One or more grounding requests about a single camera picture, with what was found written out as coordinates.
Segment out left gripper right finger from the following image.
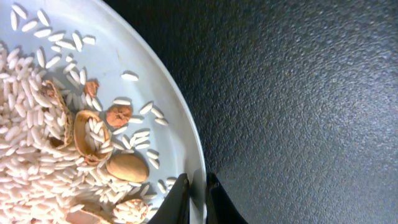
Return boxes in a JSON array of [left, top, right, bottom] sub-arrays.
[[205, 173, 248, 224]]

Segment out round black serving tray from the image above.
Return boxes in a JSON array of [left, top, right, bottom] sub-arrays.
[[109, 0, 397, 223]]

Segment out grey plate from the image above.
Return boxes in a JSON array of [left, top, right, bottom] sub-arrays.
[[1, 1, 206, 223]]

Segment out rice and peanut shells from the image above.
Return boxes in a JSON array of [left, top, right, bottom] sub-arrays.
[[1, 2, 176, 223]]

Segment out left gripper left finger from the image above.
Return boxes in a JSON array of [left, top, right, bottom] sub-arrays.
[[148, 174, 190, 224]]

